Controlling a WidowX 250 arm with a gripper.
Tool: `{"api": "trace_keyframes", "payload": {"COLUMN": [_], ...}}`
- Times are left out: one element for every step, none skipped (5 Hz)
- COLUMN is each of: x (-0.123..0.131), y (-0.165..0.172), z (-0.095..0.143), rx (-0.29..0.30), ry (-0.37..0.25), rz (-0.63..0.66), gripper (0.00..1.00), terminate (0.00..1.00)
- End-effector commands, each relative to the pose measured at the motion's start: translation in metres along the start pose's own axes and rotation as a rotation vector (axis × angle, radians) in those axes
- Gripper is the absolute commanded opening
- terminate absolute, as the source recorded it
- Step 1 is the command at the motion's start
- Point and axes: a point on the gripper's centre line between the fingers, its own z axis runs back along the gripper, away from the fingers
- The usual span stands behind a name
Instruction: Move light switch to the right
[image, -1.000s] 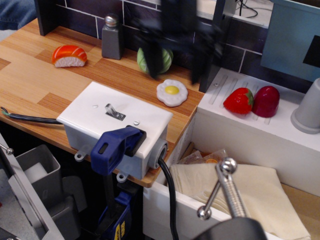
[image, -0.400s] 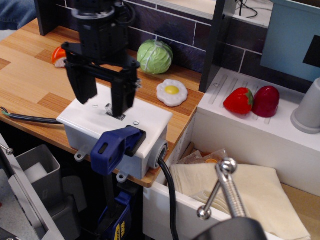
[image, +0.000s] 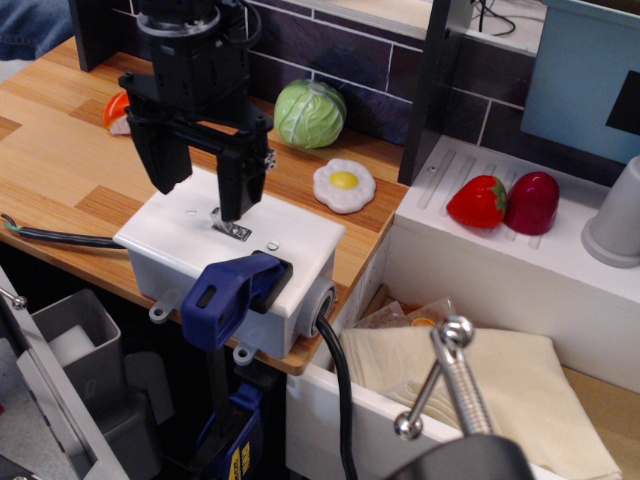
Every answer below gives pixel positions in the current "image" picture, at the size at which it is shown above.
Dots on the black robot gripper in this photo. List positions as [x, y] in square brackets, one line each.
[197, 96]

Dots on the clear light switch toggle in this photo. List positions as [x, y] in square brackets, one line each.
[227, 227]

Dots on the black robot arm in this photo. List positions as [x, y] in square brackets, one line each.
[205, 10]

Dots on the toy salmon sushi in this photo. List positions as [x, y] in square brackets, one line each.
[115, 115]

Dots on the green toy cabbage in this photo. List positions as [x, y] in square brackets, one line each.
[309, 114]

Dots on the toy fried egg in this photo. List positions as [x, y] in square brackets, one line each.
[344, 186]

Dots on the grey plastic bin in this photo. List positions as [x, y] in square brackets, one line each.
[86, 342]

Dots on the plastic snack packet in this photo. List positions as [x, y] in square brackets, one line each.
[394, 315]

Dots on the red toy strawberry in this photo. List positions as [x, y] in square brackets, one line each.
[480, 203]

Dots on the white toy sink counter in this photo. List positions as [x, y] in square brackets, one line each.
[548, 285]

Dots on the dark red toy fruit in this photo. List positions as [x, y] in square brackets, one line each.
[532, 204]

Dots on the light blue toy appliance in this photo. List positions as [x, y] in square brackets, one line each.
[584, 91]

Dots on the cream folded cloth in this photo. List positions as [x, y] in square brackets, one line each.
[527, 395]

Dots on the grey toy cup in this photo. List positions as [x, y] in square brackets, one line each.
[612, 235]

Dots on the dark shelf post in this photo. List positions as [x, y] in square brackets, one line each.
[448, 24]

